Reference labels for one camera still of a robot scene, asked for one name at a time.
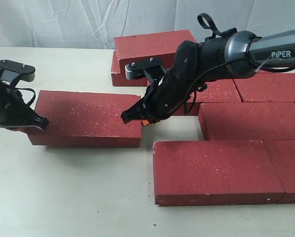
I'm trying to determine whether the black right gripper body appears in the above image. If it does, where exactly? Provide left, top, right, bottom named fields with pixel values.
left=121, top=71, right=194, bottom=124

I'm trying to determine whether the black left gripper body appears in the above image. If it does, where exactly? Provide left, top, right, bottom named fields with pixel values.
left=0, top=81, right=49, bottom=130

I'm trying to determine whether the long red brick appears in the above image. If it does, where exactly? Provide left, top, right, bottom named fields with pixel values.
left=27, top=90, right=142, bottom=148

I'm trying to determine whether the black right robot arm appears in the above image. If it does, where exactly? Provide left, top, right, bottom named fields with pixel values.
left=121, top=13, right=295, bottom=126

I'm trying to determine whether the red brick back row left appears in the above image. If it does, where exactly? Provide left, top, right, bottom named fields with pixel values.
left=111, top=51, right=148, bottom=87

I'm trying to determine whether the red brick row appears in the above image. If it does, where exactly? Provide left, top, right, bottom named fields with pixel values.
left=111, top=51, right=148, bottom=87
left=173, top=79, right=242, bottom=116

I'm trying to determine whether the red brick back row middle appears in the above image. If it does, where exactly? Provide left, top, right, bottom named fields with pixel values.
left=173, top=79, right=242, bottom=116

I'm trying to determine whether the large red brick front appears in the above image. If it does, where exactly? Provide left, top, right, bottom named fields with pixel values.
left=153, top=140, right=286, bottom=206

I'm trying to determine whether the pale blue backdrop cloth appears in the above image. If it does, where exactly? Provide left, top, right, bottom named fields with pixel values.
left=0, top=0, right=295, bottom=49

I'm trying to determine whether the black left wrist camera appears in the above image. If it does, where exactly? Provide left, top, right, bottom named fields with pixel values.
left=0, top=59, right=36, bottom=87

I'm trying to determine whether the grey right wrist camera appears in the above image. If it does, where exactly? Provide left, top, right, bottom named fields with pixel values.
left=124, top=57, right=168, bottom=84

